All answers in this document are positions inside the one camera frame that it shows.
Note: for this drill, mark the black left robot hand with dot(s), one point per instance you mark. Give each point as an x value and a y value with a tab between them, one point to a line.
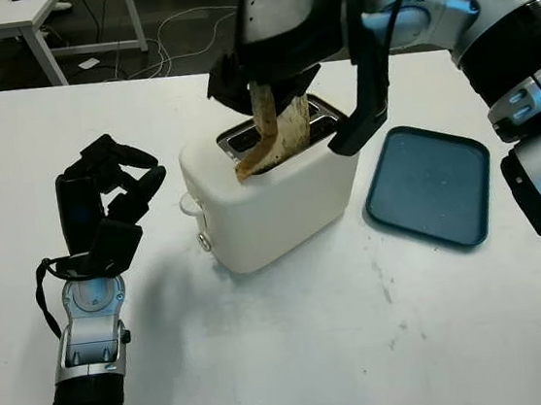
78	210

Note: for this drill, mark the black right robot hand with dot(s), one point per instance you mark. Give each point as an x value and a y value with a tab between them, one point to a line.
288	15

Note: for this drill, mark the brown bread slice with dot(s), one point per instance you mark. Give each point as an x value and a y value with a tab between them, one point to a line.
267	129

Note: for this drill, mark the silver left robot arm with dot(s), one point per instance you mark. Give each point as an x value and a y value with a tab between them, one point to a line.
91	340

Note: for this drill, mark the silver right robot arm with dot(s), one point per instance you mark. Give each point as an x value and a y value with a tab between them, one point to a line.
487	2

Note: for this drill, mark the silver toaster knob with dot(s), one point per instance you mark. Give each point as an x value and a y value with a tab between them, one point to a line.
205	240

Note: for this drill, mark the cream two-slot toaster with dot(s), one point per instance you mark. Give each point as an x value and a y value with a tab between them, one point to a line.
276	211

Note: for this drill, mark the blue plastic tray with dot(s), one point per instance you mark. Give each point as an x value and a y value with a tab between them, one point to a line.
425	189

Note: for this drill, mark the white paper sheet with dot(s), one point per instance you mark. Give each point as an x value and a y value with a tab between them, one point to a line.
88	63

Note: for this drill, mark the white shoe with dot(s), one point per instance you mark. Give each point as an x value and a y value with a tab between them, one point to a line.
63	5

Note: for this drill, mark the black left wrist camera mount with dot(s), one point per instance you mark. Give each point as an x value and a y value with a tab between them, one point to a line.
119	244

